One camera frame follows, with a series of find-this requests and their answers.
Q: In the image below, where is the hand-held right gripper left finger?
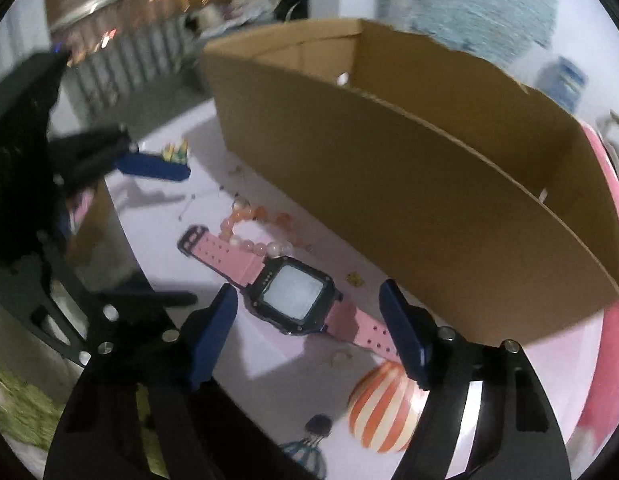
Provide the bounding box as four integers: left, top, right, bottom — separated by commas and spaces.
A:
43, 284, 238, 480

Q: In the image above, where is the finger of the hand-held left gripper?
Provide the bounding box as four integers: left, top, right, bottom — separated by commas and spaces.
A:
49, 125, 191, 191
4, 232, 197, 366

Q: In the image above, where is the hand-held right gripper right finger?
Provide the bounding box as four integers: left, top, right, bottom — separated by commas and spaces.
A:
378, 279, 574, 480

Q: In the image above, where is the pink strap smartwatch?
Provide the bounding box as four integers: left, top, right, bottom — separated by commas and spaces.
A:
178, 226, 405, 361

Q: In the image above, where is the pink orange bead bracelet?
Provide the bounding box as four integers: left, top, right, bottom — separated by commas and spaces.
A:
218, 199, 313, 261

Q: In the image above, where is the brown cardboard box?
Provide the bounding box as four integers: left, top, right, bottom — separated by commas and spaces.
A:
199, 17, 619, 348

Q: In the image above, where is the pink floral blanket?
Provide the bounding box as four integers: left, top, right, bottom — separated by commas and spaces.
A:
579, 122, 619, 461

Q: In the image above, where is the blue water dispenser bottle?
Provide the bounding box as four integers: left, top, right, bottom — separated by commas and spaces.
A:
539, 57, 587, 111

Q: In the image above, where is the teal patterned wall cloth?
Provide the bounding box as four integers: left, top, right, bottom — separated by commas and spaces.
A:
379, 0, 560, 51

